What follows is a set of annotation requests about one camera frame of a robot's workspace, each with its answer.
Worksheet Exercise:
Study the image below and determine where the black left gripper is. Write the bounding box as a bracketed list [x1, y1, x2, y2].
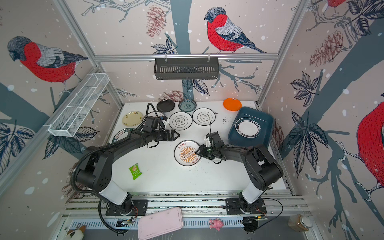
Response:
[151, 128, 180, 141]

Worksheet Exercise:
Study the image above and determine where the white plate cloud emblem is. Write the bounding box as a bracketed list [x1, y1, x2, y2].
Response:
[169, 112, 193, 131]
[192, 108, 216, 126]

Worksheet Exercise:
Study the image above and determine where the white plate orange sunburst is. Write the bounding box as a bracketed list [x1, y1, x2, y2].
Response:
[174, 140, 200, 167]

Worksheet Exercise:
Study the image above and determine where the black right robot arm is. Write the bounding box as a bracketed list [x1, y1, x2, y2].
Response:
[196, 144, 284, 214]

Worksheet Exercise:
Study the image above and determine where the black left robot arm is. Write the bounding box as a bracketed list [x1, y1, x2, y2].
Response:
[70, 117, 180, 206]

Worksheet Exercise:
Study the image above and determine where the teal plastic bin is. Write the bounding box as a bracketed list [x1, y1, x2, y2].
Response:
[228, 107, 275, 147]

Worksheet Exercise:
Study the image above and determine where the black round plate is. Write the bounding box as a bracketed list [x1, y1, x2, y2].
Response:
[156, 99, 175, 113]

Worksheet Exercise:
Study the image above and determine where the small green patterned plate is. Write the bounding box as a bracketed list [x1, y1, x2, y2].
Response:
[178, 99, 197, 113]

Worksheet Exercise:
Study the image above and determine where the cream yellow plate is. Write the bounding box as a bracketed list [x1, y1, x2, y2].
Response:
[122, 111, 144, 127]

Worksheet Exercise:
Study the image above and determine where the teal rim plate left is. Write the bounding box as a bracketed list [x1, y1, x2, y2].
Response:
[111, 128, 134, 143]

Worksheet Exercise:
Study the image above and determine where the green snack packet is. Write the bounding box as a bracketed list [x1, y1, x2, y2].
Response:
[130, 164, 142, 180]

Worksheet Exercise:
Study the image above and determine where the orange plastic plate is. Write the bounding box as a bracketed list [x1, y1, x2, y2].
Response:
[223, 98, 242, 112]

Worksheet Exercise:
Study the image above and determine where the pink pig toy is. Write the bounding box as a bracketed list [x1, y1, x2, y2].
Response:
[209, 219, 224, 231]

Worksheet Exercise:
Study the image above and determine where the pink rectangular tray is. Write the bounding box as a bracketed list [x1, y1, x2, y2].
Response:
[138, 207, 184, 240]

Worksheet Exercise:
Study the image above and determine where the amber jar with lid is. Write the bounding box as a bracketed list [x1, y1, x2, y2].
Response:
[288, 214, 313, 232]

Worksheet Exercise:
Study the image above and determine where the white orange plush toy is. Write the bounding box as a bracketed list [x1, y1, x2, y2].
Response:
[64, 225, 86, 240]

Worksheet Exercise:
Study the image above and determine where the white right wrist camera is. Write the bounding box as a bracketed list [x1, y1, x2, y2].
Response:
[206, 132, 221, 146]

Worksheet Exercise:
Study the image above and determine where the black hanging wire basket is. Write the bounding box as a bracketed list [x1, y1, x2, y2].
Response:
[154, 58, 219, 80]

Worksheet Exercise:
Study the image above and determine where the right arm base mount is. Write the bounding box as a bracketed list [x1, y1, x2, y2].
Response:
[225, 198, 267, 215]

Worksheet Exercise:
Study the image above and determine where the aluminium frame crossbar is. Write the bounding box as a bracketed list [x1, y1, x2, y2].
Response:
[94, 53, 280, 63]

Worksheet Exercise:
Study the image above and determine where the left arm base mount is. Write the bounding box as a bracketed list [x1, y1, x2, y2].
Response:
[106, 200, 148, 217]

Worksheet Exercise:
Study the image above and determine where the white wire mesh shelf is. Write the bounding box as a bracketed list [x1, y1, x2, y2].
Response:
[48, 73, 110, 137]

